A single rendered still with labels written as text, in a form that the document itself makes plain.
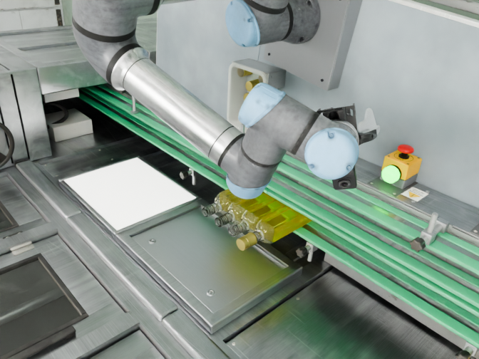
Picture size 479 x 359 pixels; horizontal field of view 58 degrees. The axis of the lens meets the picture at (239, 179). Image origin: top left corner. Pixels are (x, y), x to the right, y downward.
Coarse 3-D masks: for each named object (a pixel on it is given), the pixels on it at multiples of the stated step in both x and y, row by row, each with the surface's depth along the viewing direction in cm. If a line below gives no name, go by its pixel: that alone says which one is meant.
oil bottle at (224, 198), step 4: (220, 192) 129; (224, 192) 129; (228, 192) 129; (216, 196) 128; (220, 196) 128; (224, 196) 127; (228, 196) 128; (232, 196) 128; (236, 196) 128; (216, 200) 128; (220, 200) 126; (224, 200) 126; (228, 200) 126; (232, 200) 127; (220, 204) 126; (224, 204) 126; (228, 204) 126; (224, 208) 126; (220, 212) 128; (224, 212) 127
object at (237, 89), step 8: (232, 64) 141; (240, 64) 139; (232, 72) 144; (256, 72) 134; (232, 80) 145; (240, 80) 147; (248, 80) 149; (264, 80) 133; (232, 88) 147; (240, 88) 149; (232, 96) 148; (240, 96) 150; (232, 104) 150; (240, 104) 152; (232, 112) 151; (232, 120) 152; (240, 128) 148
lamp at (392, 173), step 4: (384, 168) 110; (388, 168) 109; (392, 168) 109; (396, 168) 109; (384, 172) 110; (388, 172) 109; (392, 172) 108; (396, 172) 108; (400, 172) 109; (384, 176) 110; (388, 176) 109; (392, 176) 108; (396, 176) 108; (400, 176) 109; (384, 180) 111; (388, 180) 110; (392, 180) 109; (396, 180) 109
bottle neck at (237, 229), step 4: (232, 224) 118; (236, 224) 118; (240, 224) 118; (244, 224) 119; (228, 228) 118; (232, 228) 116; (236, 228) 117; (240, 228) 117; (244, 228) 118; (232, 232) 118; (236, 232) 116; (240, 232) 118; (232, 236) 118
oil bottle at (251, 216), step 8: (272, 200) 127; (256, 208) 123; (264, 208) 123; (272, 208) 123; (280, 208) 124; (248, 216) 120; (256, 216) 119; (264, 216) 120; (248, 224) 119; (256, 224) 119
